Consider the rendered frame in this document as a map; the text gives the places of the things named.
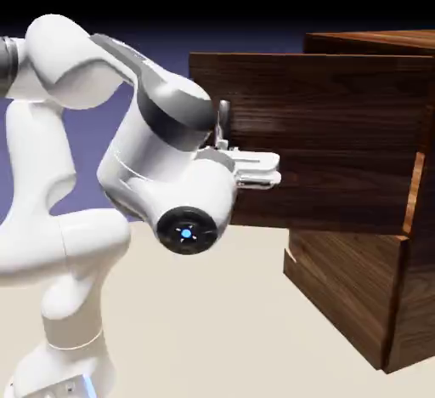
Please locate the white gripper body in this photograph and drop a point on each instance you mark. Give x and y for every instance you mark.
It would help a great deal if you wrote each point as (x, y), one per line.
(258, 166)

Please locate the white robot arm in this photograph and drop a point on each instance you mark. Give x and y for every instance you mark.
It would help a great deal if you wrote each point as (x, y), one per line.
(146, 173)

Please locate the dark wood cabinet door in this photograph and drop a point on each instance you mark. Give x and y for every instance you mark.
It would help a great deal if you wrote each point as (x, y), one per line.
(343, 285)
(323, 105)

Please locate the dark wood cabinet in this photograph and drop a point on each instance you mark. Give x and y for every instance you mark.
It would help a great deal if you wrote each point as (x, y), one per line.
(418, 302)

